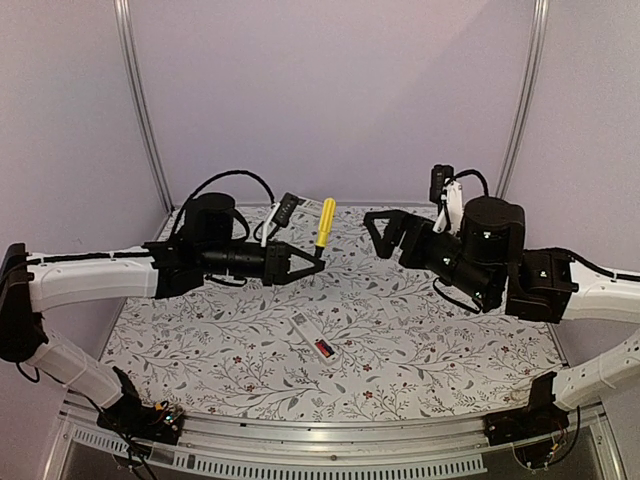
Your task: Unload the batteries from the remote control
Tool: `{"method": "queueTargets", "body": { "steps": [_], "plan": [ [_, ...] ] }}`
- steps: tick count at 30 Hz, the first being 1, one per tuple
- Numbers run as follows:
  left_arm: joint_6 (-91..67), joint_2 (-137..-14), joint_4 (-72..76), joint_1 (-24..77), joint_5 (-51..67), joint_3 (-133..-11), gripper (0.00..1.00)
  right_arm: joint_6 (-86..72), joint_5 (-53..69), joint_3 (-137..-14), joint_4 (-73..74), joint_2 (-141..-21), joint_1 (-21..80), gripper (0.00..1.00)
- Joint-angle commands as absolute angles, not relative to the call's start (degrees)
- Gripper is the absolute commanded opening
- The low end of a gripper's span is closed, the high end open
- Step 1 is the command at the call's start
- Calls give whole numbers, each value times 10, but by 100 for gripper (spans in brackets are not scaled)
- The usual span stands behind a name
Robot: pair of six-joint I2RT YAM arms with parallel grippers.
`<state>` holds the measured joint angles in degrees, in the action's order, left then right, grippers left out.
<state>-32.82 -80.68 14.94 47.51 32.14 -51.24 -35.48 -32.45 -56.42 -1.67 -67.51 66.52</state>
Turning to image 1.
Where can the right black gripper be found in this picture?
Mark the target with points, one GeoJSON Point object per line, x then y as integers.
{"type": "Point", "coordinates": [416, 229]}

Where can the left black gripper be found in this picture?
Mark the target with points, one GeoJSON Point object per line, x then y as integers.
{"type": "Point", "coordinates": [277, 263]}

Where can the yellow handled screwdriver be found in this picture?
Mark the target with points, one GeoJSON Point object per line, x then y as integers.
{"type": "Point", "coordinates": [323, 234]}

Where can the white battery cover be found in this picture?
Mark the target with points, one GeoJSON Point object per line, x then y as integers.
{"type": "Point", "coordinates": [389, 309]}

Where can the white air conditioner remote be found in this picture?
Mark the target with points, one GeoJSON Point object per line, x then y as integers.
{"type": "Point", "coordinates": [309, 333]}

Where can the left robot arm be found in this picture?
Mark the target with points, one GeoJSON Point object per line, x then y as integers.
{"type": "Point", "coordinates": [201, 244]}

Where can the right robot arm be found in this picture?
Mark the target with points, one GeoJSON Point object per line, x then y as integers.
{"type": "Point", "coordinates": [487, 261]}

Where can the floral patterned table mat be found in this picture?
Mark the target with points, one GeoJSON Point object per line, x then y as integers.
{"type": "Point", "coordinates": [232, 350]}

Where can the red black battery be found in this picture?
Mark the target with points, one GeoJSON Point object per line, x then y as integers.
{"type": "Point", "coordinates": [324, 348]}

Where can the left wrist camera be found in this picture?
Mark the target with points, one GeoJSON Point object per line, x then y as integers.
{"type": "Point", "coordinates": [286, 208]}

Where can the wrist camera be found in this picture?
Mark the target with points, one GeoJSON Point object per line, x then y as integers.
{"type": "Point", "coordinates": [286, 208]}
{"type": "Point", "coordinates": [439, 175]}

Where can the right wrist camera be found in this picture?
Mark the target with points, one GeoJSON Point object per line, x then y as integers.
{"type": "Point", "coordinates": [439, 175]}

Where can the front aluminium rail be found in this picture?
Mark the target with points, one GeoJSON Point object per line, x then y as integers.
{"type": "Point", "coordinates": [219, 447]}

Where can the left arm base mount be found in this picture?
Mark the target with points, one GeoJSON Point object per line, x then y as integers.
{"type": "Point", "coordinates": [129, 416]}

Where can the right aluminium frame post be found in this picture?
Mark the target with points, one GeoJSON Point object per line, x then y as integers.
{"type": "Point", "coordinates": [532, 65]}

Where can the aluminium frame post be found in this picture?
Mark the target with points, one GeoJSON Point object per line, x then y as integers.
{"type": "Point", "coordinates": [532, 65]}
{"type": "Point", "coordinates": [125, 29]}

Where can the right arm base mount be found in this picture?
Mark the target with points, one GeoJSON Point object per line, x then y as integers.
{"type": "Point", "coordinates": [538, 417]}

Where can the left aluminium frame post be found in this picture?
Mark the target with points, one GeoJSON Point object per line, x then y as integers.
{"type": "Point", "coordinates": [125, 29]}

